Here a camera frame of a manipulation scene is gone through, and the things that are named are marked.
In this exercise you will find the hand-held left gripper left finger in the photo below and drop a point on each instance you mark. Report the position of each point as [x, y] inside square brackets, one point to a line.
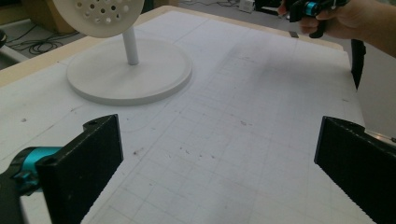
[81, 168]

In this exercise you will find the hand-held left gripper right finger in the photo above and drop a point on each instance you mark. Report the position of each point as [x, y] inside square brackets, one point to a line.
[358, 168]

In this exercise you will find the white hook rack stand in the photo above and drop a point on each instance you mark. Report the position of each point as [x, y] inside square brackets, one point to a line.
[130, 77]

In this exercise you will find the beige slotted spoon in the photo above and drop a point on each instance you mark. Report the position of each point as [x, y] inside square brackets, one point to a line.
[99, 15]

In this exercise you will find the black tape piece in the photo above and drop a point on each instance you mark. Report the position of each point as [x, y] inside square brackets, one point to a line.
[294, 34]

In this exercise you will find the white grid mat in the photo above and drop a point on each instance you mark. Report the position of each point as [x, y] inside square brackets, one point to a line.
[233, 93]

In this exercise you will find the tall cardboard box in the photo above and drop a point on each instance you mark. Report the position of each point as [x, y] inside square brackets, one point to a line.
[46, 15]

